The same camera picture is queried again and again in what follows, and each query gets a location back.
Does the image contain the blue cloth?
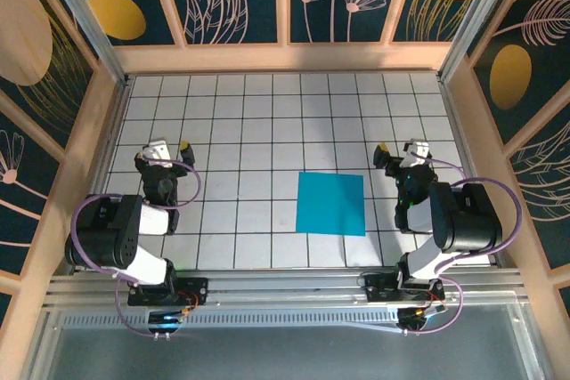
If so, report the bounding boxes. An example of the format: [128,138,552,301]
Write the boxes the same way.
[295,171,367,238]

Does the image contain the white grid table mat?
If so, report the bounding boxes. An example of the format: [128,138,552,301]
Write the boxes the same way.
[83,71,496,271]

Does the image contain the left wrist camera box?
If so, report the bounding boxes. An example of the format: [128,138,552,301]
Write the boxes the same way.
[142,140,174,168]

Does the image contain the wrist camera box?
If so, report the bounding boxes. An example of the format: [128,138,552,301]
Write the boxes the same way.
[403,139,432,166]
[142,140,174,168]

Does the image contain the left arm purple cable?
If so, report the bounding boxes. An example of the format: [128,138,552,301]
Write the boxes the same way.
[70,159,202,339]

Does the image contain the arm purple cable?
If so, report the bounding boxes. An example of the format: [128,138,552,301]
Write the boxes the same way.
[70,159,202,339]
[410,151,523,336]

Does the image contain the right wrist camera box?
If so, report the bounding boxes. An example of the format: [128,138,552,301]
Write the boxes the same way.
[403,139,432,166]

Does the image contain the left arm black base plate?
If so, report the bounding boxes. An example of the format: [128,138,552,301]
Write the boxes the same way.
[127,276,209,308]

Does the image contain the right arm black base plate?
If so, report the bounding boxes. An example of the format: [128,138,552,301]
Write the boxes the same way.
[363,273,446,305]

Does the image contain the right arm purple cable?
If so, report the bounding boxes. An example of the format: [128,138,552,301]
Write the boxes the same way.
[410,151,523,336]

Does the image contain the aluminium frame post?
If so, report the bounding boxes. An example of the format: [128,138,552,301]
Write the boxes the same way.
[437,0,523,83]
[34,0,131,84]

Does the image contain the aluminium mounting rail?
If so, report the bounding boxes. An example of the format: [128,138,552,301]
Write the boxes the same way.
[44,267,526,310]

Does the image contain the slotted grey cable duct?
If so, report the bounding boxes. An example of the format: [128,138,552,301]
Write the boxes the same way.
[61,311,402,328]

